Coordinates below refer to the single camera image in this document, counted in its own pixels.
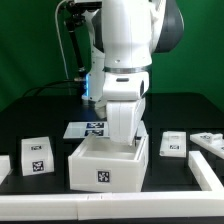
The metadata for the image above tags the white obstacle fence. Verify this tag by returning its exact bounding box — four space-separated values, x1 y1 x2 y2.
0 151 224 221

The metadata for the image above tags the white cabinet body box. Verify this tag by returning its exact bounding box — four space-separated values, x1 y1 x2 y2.
68 135 148 192

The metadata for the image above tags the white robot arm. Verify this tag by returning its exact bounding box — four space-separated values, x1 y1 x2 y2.
65 0 184 145

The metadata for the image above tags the white cabinet door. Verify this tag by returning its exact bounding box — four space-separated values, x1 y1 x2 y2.
160 131 186 158
190 132 224 159

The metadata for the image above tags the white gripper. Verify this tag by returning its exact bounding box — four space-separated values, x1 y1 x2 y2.
103 72 149 145

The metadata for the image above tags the white marker plate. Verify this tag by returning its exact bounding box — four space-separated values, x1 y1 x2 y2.
63 121 110 140

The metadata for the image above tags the black cable bundle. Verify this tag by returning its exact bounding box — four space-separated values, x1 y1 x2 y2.
21 79 84 98

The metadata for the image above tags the white wedge cabinet top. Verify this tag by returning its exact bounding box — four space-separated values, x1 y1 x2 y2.
21 137 54 176

